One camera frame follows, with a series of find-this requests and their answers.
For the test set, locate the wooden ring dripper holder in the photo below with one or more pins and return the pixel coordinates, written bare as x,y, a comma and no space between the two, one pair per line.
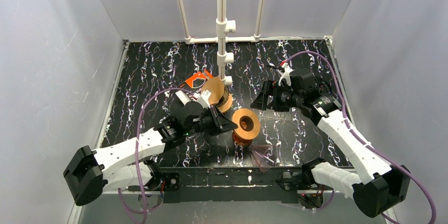
225,108

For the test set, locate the brown paper coffee filter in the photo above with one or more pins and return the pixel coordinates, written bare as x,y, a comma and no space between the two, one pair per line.
216,88

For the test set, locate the orange coffee filter box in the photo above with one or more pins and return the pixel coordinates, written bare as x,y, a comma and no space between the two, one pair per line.
193,87

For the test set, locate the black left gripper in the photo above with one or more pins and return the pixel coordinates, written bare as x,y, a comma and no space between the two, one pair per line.
213,119

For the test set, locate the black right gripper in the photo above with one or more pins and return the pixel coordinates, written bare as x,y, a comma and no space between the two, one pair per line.
271,96

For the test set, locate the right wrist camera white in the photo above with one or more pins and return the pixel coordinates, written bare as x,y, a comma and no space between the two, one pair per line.
284,70

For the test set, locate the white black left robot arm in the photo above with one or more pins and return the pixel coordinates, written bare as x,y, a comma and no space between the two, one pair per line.
92,172

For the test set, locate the clear glass ribbed dripper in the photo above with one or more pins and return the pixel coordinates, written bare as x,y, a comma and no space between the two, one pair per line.
225,94

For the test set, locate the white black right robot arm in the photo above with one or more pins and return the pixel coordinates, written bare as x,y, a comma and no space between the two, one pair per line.
375,186

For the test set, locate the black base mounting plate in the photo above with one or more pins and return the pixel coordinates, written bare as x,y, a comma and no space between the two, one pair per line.
240,184

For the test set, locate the amber glass server pitcher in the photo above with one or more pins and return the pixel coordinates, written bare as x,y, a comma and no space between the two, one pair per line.
243,142

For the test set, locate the pink translucent plastic dripper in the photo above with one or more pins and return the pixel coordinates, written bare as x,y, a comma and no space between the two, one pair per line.
262,156

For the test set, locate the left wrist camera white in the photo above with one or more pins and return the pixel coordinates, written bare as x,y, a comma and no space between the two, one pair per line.
204,96

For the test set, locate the white PVC pipe frame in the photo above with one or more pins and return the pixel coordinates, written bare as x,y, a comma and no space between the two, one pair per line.
224,27

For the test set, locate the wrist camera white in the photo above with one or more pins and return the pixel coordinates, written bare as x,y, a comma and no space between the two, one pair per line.
204,96
284,70

